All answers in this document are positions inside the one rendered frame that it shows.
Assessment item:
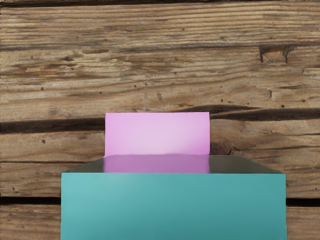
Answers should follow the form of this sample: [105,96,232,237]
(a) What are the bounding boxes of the pink block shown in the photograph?
[104,111,211,157]

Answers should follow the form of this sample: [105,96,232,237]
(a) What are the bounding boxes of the teal block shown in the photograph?
[60,154,287,240]

